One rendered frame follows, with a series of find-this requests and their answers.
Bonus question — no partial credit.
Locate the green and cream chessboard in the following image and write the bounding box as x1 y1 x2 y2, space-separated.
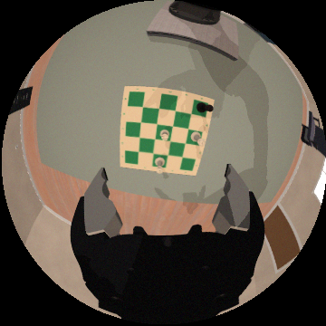
120 86 214 176

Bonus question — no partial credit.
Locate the black chess piece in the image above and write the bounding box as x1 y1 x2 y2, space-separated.
197 102 214 112

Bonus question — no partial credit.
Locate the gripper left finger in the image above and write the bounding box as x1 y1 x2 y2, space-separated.
71 168 123 283

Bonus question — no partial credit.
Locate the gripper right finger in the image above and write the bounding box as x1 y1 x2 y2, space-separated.
212 164 264 278

